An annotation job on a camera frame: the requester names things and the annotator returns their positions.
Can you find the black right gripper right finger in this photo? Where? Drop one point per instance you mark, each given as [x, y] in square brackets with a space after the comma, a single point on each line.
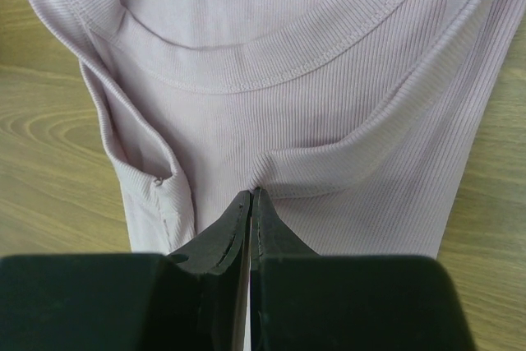
[301, 300]

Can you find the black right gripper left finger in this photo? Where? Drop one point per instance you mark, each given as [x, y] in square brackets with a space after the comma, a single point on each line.
[194, 298]

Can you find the pink tank top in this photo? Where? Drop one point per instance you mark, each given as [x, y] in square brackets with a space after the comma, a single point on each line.
[357, 116]

